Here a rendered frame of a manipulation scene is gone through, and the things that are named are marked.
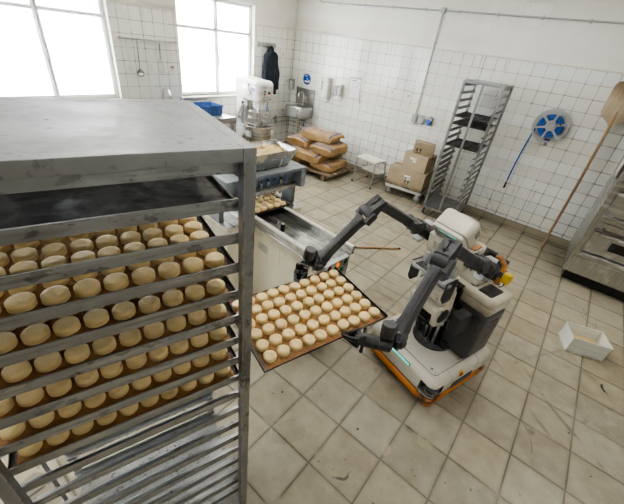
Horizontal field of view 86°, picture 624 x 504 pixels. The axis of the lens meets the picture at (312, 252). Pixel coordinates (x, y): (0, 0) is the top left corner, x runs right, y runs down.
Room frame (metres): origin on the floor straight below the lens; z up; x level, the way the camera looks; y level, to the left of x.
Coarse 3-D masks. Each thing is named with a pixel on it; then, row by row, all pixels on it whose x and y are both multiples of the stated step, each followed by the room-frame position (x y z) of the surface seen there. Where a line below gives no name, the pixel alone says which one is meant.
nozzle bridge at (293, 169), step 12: (276, 168) 2.41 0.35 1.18; (288, 168) 2.44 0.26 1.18; (300, 168) 2.49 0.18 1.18; (228, 180) 2.05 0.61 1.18; (264, 180) 2.34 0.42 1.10; (276, 180) 2.42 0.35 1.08; (288, 180) 2.52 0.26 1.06; (300, 180) 2.51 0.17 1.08; (228, 192) 2.01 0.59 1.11; (264, 192) 2.28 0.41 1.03; (288, 192) 2.60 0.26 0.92; (216, 216) 2.09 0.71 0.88
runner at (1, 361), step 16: (192, 304) 0.62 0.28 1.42; (208, 304) 0.64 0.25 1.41; (128, 320) 0.53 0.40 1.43; (144, 320) 0.55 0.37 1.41; (160, 320) 0.57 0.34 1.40; (80, 336) 0.48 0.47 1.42; (96, 336) 0.49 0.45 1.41; (16, 352) 0.41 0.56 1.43; (32, 352) 0.43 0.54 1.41; (48, 352) 0.44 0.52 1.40
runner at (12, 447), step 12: (228, 360) 0.68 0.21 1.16; (204, 372) 0.63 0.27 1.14; (168, 384) 0.57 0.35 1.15; (180, 384) 0.59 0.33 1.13; (144, 396) 0.53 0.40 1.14; (108, 408) 0.48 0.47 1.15; (120, 408) 0.49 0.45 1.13; (72, 420) 0.43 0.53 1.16; (84, 420) 0.45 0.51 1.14; (48, 432) 0.40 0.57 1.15; (60, 432) 0.42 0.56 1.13; (12, 444) 0.36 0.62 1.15; (24, 444) 0.37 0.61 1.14; (0, 456) 0.35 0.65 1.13
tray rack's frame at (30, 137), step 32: (0, 96) 0.81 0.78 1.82; (0, 128) 0.58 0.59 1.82; (32, 128) 0.61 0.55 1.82; (64, 128) 0.64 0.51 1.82; (96, 128) 0.66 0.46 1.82; (128, 128) 0.69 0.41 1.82; (160, 128) 0.73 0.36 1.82; (192, 128) 0.76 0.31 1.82; (224, 128) 0.80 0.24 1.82; (0, 160) 0.45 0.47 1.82; (32, 160) 0.47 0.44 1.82; (64, 160) 0.49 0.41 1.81; (96, 160) 0.52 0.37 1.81; (128, 160) 0.54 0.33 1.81; (160, 160) 0.57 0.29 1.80; (192, 160) 0.61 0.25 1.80; (224, 160) 0.65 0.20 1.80; (224, 448) 0.91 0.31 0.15; (0, 480) 0.32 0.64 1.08; (96, 480) 0.68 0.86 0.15; (128, 480) 0.70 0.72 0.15; (160, 480) 0.72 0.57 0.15; (224, 480) 0.76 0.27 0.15
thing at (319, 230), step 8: (280, 208) 2.38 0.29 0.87; (288, 208) 2.34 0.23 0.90; (288, 216) 2.31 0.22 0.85; (296, 216) 2.26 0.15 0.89; (304, 224) 2.20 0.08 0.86; (312, 224) 2.14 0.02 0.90; (320, 232) 2.09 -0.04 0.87; (328, 232) 2.05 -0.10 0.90; (328, 240) 2.03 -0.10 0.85; (344, 248) 1.94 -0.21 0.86; (352, 248) 1.90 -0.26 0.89
